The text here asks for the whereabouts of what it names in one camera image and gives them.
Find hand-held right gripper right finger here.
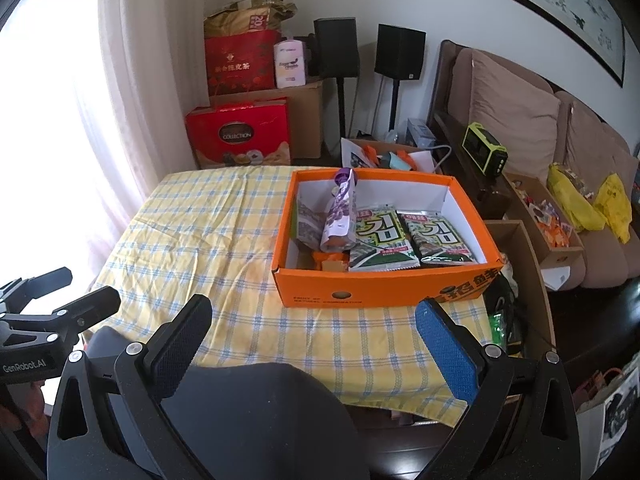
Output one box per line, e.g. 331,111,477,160
414,299,581,480

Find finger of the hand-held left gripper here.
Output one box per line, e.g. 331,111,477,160
47,286,122,342
0,266,74,313

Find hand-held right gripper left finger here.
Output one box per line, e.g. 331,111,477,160
47,294,214,480

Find green seaweed snack packet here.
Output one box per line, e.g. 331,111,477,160
296,199,329,251
400,212,477,267
347,204,422,272

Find orange cardboard box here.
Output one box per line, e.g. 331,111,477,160
271,167,505,309

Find orange cracker snack packet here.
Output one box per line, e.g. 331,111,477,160
311,250,351,274

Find purple drink pouch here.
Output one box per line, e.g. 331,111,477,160
320,167,359,254

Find yellow plaid tablecloth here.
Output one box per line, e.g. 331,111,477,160
91,165,494,429

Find tall open cardboard box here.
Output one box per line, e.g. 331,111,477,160
482,219,557,362

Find cardboard box of snacks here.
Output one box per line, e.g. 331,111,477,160
502,172,586,292

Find white paper bag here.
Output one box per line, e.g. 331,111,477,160
572,352,640,480

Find white sheer curtain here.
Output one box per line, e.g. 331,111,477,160
0,0,212,313

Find brown sofa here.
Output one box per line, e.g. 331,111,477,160
430,39,640,363

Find yellow plastic bag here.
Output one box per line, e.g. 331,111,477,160
592,172,634,244
546,162,607,234

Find open cardboard box with clutter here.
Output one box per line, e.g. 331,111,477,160
341,136,437,175

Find yellow-green black device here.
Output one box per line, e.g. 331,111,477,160
461,122,510,179

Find red gift box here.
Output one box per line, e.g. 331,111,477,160
186,97,292,170

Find white grey small box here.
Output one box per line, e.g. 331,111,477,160
406,117,439,149

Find black speaker stand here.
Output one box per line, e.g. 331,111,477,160
387,80,402,134
337,77,349,147

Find brown sofa cushion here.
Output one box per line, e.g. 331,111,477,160
555,91,640,196
452,49,562,172

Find large brown cardboard box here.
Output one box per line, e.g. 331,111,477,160
210,79,325,162

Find dark red gift bag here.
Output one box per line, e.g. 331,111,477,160
204,29,284,107

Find pink white package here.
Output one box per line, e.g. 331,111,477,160
272,37,309,89

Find black speaker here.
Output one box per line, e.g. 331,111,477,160
313,17,361,79
375,23,427,81

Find gold gift bag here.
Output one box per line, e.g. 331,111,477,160
202,0,299,42

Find white cable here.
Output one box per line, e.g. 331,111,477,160
432,145,454,174

